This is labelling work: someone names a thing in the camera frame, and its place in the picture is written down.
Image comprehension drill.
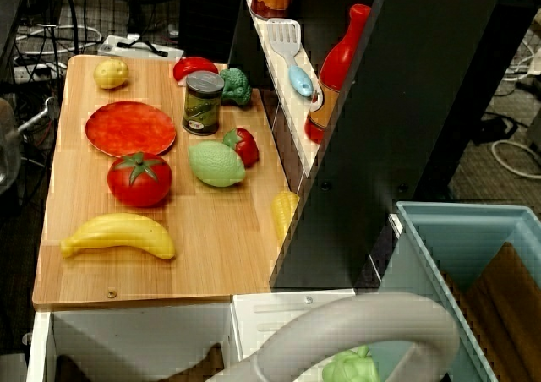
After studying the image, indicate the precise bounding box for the yellow toy potato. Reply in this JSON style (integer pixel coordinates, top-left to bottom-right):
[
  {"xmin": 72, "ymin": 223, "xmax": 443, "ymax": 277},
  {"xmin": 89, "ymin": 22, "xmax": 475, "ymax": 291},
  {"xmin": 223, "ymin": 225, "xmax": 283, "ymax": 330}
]
[{"xmin": 92, "ymin": 57, "xmax": 130, "ymax": 90}]

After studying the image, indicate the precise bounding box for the yellow toy banana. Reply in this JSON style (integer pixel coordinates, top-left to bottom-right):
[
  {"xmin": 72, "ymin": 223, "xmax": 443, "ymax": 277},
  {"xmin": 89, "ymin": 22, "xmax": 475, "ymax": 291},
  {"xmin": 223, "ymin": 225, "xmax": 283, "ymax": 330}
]
[{"xmin": 59, "ymin": 212, "xmax": 177, "ymax": 261}]

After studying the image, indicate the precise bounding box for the white toy kitchen shelf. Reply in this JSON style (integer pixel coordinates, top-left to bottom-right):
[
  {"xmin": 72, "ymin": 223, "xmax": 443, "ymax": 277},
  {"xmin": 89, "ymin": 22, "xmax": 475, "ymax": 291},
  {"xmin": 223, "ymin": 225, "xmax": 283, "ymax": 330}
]
[{"xmin": 243, "ymin": 0, "xmax": 323, "ymax": 178}]

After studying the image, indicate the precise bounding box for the yellow toy corn cob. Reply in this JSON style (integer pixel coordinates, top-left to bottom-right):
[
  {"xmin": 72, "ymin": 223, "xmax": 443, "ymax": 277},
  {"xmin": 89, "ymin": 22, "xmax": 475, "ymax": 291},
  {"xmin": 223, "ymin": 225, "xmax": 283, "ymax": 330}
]
[{"xmin": 270, "ymin": 189, "xmax": 301, "ymax": 248}]

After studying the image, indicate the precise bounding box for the black toy kitchen back panel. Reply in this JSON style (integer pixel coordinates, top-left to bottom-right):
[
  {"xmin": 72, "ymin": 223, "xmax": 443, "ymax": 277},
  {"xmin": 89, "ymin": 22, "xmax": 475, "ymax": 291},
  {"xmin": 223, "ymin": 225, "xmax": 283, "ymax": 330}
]
[{"xmin": 227, "ymin": 0, "xmax": 508, "ymax": 292}]

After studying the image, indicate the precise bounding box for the green toy lime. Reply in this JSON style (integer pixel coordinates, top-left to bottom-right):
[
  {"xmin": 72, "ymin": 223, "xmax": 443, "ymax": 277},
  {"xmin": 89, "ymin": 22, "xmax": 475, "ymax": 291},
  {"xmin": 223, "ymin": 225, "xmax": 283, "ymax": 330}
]
[{"xmin": 187, "ymin": 139, "xmax": 247, "ymax": 188}]

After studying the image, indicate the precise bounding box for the green toy broccoli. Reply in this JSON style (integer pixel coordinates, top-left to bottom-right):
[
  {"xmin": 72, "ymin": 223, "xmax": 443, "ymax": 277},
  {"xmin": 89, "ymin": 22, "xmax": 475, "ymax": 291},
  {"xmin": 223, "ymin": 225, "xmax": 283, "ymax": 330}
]
[{"xmin": 218, "ymin": 67, "xmax": 254, "ymax": 106}]

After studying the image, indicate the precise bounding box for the red toy strawberry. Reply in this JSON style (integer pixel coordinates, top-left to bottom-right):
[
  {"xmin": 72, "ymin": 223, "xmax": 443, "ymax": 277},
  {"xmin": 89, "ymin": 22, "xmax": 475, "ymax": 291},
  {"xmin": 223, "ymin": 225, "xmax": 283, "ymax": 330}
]
[{"xmin": 222, "ymin": 127, "xmax": 260, "ymax": 168}]

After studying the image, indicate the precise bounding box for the red toy ketchup bottle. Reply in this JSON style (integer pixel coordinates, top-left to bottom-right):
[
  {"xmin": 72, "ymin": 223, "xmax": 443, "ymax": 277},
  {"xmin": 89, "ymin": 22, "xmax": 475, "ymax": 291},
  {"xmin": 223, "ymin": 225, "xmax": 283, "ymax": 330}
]
[{"xmin": 303, "ymin": 3, "xmax": 372, "ymax": 145}]

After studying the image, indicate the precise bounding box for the light blue plastic bin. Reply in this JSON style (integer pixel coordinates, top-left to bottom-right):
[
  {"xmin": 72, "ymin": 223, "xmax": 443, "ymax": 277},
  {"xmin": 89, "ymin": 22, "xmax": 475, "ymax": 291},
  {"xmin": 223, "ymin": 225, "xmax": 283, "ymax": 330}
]
[{"xmin": 378, "ymin": 199, "xmax": 541, "ymax": 382}]

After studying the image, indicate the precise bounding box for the green pickle toy can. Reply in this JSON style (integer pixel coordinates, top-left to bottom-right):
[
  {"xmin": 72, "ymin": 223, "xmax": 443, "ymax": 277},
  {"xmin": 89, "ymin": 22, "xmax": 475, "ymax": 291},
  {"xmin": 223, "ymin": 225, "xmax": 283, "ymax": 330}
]
[{"xmin": 181, "ymin": 70, "xmax": 226, "ymax": 137}]

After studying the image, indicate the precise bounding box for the red toy tomato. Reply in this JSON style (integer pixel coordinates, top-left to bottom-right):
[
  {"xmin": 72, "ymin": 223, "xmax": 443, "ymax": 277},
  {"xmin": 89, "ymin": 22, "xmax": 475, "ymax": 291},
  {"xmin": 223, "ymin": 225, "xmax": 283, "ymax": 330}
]
[{"xmin": 107, "ymin": 150, "xmax": 173, "ymax": 209}]

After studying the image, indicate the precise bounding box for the light green toy vegetable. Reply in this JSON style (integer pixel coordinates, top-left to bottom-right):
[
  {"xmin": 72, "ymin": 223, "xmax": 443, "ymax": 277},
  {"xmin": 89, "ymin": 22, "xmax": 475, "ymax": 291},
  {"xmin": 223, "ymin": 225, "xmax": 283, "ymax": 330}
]
[{"xmin": 321, "ymin": 345, "xmax": 380, "ymax": 382}]

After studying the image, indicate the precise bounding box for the white power strip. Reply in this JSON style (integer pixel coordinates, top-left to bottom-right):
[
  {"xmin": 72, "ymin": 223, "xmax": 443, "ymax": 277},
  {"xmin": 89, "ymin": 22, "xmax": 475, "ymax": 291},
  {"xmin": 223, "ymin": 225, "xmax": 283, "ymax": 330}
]
[{"xmin": 97, "ymin": 34, "xmax": 185, "ymax": 60}]

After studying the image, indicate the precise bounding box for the brown cloth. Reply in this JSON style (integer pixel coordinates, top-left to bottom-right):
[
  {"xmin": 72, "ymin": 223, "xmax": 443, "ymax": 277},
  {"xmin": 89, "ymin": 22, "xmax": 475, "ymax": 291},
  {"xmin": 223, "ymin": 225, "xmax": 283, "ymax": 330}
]
[{"xmin": 55, "ymin": 342, "xmax": 225, "ymax": 382}]

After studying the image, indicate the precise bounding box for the orange red toy plate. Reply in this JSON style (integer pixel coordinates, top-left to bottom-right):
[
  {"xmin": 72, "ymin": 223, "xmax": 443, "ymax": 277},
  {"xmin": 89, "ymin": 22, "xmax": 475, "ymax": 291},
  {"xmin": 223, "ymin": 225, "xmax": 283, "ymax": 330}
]
[{"xmin": 85, "ymin": 101, "xmax": 178, "ymax": 158}]

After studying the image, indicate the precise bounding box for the white toy sink frame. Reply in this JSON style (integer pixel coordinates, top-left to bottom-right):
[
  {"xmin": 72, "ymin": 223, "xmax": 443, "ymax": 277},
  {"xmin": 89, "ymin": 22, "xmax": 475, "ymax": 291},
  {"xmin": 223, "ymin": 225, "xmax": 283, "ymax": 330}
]
[{"xmin": 25, "ymin": 289, "xmax": 357, "ymax": 382}]

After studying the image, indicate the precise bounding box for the grey spatula blue handle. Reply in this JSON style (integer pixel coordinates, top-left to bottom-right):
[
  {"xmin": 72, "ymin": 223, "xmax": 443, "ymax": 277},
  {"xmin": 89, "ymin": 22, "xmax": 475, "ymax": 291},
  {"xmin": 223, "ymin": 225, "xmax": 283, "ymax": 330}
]
[{"xmin": 266, "ymin": 18, "xmax": 314, "ymax": 98}]

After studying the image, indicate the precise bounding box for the black plug cable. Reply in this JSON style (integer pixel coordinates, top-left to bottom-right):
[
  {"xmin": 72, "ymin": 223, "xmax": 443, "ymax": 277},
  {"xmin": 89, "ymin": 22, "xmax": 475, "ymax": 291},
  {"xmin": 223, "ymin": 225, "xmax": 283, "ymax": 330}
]
[{"xmin": 116, "ymin": 38, "xmax": 169, "ymax": 57}]

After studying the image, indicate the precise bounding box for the white floor cable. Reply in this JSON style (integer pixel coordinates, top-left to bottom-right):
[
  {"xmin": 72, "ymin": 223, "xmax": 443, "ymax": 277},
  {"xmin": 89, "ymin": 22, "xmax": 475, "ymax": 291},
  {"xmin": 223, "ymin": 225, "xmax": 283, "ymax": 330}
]
[{"xmin": 491, "ymin": 139, "xmax": 541, "ymax": 181}]

